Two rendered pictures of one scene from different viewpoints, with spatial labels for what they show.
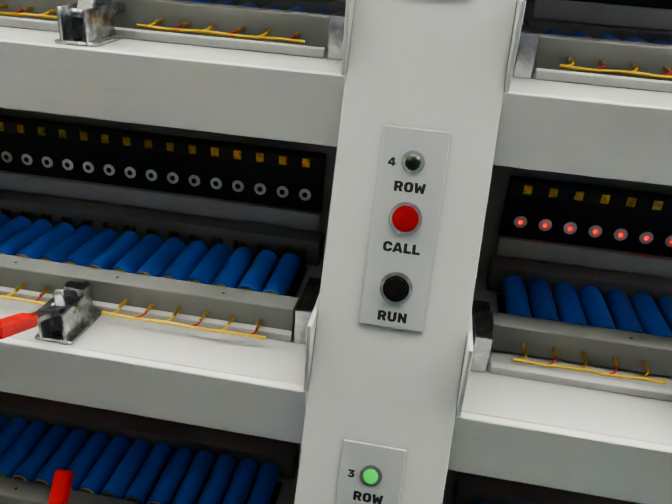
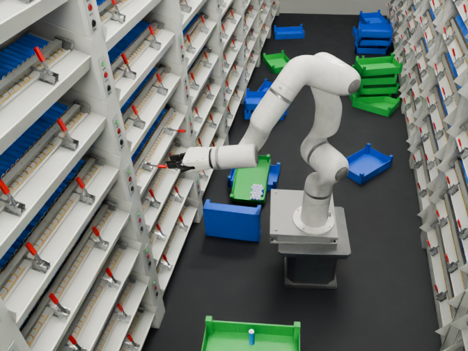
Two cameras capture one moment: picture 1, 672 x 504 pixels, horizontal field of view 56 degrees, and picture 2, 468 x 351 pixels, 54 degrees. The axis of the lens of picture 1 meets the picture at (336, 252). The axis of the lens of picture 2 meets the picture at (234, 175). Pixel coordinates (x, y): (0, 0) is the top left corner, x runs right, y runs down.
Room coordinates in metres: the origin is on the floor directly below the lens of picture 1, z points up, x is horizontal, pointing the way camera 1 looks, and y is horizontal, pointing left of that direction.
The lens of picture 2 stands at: (-0.05, 1.89, 1.81)
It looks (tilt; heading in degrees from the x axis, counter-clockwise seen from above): 38 degrees down; 277
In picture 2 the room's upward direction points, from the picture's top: 3 degrees counter-clockwise
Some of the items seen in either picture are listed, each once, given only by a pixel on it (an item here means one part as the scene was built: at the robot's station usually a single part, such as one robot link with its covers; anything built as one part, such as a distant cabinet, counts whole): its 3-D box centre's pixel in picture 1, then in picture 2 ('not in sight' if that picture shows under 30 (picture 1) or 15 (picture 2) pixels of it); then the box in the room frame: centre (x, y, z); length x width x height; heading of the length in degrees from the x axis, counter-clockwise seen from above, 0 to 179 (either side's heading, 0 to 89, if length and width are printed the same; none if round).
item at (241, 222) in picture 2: not in sight; (232, 220); (0.18, 0.09, 0.10); 0.30 x 0.08 x 0.20; 172
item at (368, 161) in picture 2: not in sight; (364, 163); (-0.61, -0.54, 0.04); 0.30 x 0.20 x 0.08; 42
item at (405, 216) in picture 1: (405, 218); not in sight; (0.38, -0.04, 0.83); 0.02 x 0.01 x 0.02; 83
